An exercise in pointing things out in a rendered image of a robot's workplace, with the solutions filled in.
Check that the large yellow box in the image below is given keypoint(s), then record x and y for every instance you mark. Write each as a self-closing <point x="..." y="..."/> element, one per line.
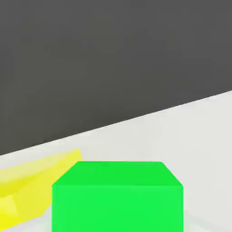
<point x="30" y="188"/>

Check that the small green cube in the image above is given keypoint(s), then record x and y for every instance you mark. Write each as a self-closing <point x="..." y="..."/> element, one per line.
<point x="117" y="204"/>

